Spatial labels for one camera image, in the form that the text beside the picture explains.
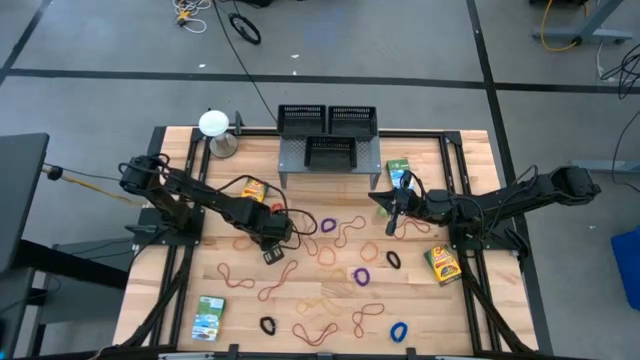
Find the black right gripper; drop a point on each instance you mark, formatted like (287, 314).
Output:
(412, 205)

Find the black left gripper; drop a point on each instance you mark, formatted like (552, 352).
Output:
(275, 235)

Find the green coil wristband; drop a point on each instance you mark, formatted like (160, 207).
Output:
(381, 212)

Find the orange coil wristband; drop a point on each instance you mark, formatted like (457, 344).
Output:
(278, 207)

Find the green cardboard box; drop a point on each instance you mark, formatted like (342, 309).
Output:
(208, 317)
(397, 170)

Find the orange rubber band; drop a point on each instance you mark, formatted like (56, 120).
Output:
(361, 252)
(319, 256)
(235, 244)

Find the purple coil wristband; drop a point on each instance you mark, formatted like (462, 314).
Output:
(322, 225)
(355, 277)

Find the yellow crayon box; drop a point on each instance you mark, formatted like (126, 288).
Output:
(442, 265)
(255, 189)

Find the black coil wristband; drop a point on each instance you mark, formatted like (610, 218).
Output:
(263, 324)
(390, 253)

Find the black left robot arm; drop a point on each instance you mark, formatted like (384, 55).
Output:
(215, 200)

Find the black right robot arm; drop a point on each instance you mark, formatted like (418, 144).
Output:
(500, 200)

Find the black side desk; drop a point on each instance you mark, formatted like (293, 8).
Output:
(20, 190)

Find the black mesh basket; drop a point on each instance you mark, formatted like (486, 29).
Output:
(330, 157)
(352, 124)
(301, 122)

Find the grey perforated metal shelf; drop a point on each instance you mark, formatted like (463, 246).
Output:
(292, 160)

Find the white mushroom lamp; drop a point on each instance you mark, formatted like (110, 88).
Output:
(214, 123)

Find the blue coil wristband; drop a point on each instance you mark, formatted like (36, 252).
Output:
(393, 333)

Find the grey floor bar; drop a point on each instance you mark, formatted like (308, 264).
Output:
(610, 167)

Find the blue bin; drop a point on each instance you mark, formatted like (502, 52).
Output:
(630, 265)

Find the grey desk leg frame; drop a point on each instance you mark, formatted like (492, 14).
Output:
(605, 36)

